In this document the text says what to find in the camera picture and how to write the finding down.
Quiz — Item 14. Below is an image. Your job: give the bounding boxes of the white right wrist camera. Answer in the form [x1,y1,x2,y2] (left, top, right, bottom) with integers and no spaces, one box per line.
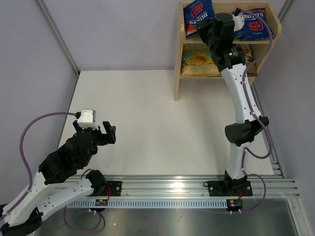
[231,8,245,32]

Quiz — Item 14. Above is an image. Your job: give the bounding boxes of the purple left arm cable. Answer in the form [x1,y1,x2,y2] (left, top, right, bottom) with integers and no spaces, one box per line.
[0,112,106,233]

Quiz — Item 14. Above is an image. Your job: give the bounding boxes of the black right base bracket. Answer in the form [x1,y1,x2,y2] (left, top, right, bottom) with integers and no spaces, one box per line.
[203,180,253,197]

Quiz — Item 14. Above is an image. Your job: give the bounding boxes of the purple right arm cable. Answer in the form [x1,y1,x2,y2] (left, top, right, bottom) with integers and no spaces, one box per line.
[201,8,274,214]

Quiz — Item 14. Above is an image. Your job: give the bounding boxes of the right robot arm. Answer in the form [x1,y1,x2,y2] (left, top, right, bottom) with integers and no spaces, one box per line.
[197,13,269,197]

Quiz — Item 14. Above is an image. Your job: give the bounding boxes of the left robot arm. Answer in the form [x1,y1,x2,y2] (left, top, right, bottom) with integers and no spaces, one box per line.
[0,121,116,236]

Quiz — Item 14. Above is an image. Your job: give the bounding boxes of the black base bracket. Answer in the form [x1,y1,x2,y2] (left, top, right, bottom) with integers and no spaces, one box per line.
[96,180,123,197]
[203,180,253,197]

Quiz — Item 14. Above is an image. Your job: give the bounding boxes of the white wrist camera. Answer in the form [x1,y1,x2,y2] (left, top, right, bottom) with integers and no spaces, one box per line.
[75,109,98,130]
[231,8,245,32]

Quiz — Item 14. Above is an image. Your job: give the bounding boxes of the black left base bracket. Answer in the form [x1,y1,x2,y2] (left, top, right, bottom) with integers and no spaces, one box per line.
[96,180,123,197]

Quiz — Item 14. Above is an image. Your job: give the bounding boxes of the blue Burts spicy chilli bag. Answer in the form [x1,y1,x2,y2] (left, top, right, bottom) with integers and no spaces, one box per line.
[234,8,275,41]

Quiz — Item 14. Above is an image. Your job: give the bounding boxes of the tan kettle chips bag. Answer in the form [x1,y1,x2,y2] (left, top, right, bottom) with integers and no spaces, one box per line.
[181,43,220,77]

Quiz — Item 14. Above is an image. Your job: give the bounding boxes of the aluminium mounting rail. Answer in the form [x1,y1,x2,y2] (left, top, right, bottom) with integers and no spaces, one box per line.
[105,175,300,199]

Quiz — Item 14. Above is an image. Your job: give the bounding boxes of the light blue cassava chips bag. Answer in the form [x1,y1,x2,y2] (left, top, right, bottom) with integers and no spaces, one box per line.
[241,44,257,76]

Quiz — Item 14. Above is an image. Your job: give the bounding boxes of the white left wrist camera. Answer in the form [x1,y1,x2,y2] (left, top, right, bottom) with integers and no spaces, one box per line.
[75,109,98,130]

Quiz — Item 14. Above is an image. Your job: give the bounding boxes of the white slotted cable duct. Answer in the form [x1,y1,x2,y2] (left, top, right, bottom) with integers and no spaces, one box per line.
[68,199,227,209]

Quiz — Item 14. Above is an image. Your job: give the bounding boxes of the upside-down Burts spicy chilli bag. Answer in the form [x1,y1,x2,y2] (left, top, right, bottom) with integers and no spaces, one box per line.
[183,0,215,37]

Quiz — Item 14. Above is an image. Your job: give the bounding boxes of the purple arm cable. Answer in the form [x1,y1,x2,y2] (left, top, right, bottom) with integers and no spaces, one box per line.
[0,112,106,233]
[201,8,274,214]

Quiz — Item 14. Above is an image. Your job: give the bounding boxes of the wooden two-tier shelf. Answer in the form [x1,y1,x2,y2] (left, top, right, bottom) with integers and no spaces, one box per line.
[174,0,282,101]

